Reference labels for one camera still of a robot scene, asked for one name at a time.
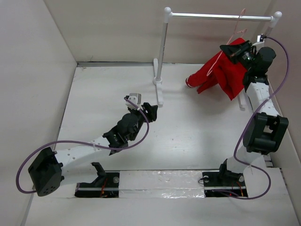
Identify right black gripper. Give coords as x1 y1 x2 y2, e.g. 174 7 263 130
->
220 40 255 72

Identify pink wire hanger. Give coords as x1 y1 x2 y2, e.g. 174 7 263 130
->
206 8 247 77

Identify red trousers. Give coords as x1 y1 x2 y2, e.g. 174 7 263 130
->
185 51 246 100

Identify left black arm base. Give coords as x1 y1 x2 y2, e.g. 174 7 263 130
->
74 162 120 198

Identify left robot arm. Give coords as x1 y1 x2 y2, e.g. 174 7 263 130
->
28 102 158 197

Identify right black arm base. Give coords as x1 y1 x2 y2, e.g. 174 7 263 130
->
198 161 248 198

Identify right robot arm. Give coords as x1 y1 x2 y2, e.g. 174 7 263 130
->
217 41 289 186

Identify white clothes rack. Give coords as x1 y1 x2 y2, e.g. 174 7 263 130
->
153 7 282 107

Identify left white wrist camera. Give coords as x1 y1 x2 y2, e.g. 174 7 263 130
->
125 93 142 110

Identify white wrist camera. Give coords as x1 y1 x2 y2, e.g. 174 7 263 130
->
125 93 142 110
256 34 266 44

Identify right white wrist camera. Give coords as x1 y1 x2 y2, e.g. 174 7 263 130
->
256 34 266 44

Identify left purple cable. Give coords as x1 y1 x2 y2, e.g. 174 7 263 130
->
16 96 150 194

